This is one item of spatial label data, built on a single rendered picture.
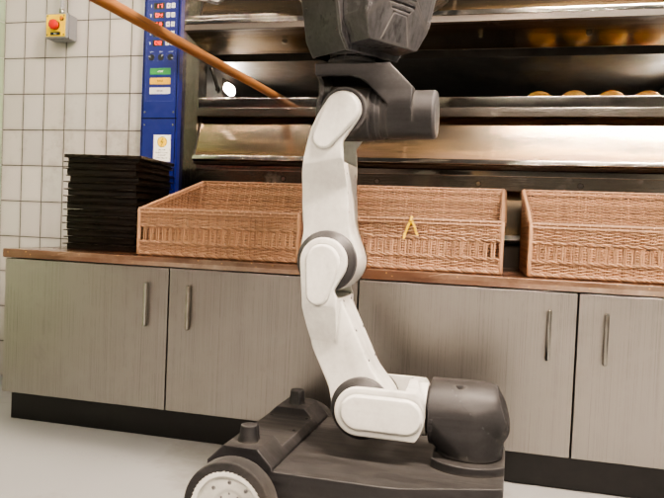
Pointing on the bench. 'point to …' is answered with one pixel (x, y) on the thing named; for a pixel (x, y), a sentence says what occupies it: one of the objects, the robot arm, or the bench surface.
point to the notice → (162, 147)
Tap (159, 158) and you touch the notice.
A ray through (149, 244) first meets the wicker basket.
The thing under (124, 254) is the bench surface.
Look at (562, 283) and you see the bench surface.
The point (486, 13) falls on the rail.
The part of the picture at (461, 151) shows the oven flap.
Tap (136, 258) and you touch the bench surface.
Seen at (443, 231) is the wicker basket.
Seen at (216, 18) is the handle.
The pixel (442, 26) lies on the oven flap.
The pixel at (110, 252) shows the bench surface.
